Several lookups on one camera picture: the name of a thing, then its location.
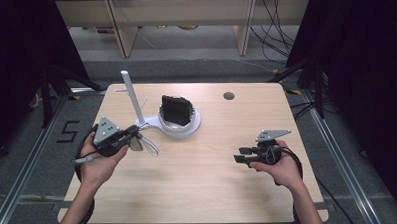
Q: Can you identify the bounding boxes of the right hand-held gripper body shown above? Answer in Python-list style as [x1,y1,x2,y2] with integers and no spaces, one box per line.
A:
[253,128,293,166]

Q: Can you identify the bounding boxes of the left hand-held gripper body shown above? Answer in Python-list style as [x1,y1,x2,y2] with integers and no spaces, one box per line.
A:
[92,115,129,159]

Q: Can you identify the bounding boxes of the silver key fob with strap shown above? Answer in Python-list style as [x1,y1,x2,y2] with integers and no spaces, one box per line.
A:
[128,121,160,159]

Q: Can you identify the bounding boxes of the silver bowl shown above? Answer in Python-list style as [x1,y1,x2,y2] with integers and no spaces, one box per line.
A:
[157,99,198,134]

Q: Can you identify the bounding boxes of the white stand with pegs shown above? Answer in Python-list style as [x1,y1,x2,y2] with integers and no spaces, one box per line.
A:
[114,67,203,142]

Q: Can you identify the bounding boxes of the black wallet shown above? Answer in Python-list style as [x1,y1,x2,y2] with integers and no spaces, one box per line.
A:
[160,93,195,128]

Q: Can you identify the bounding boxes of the person's left hand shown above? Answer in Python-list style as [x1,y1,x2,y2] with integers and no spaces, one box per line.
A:
[78,128,132,192]

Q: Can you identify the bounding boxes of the person's right hand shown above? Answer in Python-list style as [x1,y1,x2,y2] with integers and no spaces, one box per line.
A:
[249,138,305,193]

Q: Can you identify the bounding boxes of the black metal stand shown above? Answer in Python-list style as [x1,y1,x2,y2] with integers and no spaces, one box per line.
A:
[39,63,105,130]
[268,59,329,122]

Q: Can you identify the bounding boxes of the black curtain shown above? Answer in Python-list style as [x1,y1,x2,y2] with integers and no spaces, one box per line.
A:
[284,0,397,220]
[0,0,93,163]

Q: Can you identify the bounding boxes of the wooden shelf unit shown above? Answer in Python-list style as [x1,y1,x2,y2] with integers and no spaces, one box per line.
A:
[56,0,313,63]

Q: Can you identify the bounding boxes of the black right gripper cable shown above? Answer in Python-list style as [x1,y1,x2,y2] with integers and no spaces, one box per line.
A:
[267,143,306,224]

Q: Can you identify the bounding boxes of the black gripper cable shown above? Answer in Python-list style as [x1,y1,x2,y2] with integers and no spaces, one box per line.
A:
[267,143,306,224]
[57,123,104,224]

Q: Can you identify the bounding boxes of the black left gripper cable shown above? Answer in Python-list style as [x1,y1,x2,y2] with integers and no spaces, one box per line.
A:
[57,123,104,224]

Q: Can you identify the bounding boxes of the aluminium floor rail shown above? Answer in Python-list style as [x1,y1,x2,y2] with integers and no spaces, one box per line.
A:
[300,85,376,224]
[0,95,73,224]

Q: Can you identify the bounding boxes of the white floor cable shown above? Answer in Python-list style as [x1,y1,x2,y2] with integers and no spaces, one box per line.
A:
[231,55,277,76]

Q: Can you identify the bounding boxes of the black floor cables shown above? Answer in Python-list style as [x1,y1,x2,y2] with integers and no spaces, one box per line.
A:
[249,0,301,66]

